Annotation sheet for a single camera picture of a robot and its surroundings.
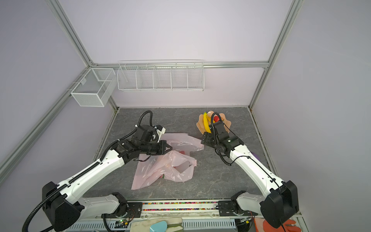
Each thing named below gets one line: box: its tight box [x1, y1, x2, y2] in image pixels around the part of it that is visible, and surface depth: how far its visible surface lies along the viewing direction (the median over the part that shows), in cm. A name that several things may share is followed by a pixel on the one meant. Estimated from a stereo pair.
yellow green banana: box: [203, 111, 212, 134], surface depth 109 cm
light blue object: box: [149, 220, 168, 232], surface depth 69 cm
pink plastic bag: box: [130, 132, 205, 190], surface depth 76 cm
